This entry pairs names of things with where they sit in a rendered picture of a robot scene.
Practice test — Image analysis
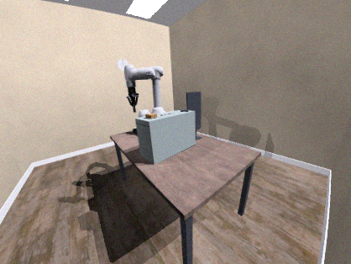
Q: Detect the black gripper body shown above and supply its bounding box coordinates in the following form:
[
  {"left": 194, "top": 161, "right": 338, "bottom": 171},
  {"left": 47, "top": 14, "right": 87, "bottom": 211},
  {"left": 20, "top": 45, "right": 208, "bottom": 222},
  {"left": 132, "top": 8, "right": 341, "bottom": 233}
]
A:
[{"left": 128, "top": 87, "right": 136, "bottom": 98}]

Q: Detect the small brown cardboard box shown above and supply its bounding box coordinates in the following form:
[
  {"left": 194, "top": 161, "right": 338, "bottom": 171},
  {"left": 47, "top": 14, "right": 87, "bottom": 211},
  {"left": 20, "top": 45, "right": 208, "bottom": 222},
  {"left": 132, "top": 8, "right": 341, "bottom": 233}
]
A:
[{"left": 145, "top": 114, "right": 157, "bottom": 119}]

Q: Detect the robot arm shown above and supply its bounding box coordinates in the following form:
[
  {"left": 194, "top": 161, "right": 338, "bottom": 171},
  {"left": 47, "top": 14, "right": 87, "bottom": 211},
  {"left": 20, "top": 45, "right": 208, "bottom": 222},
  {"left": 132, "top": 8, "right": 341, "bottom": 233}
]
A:
[{"left": 124, "top": 65, "right": 165, "bottom": 117}]

